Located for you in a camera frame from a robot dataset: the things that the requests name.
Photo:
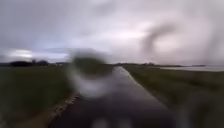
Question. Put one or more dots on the wet grey asphalt path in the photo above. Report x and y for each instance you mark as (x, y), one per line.
(130, 103)

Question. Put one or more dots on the grass verge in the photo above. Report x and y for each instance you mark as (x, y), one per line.
(180, 86)

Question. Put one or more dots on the distant row of trees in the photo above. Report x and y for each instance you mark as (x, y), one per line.
(30, 63)

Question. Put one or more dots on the stretch of water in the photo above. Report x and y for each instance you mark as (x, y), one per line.
(200, 68)

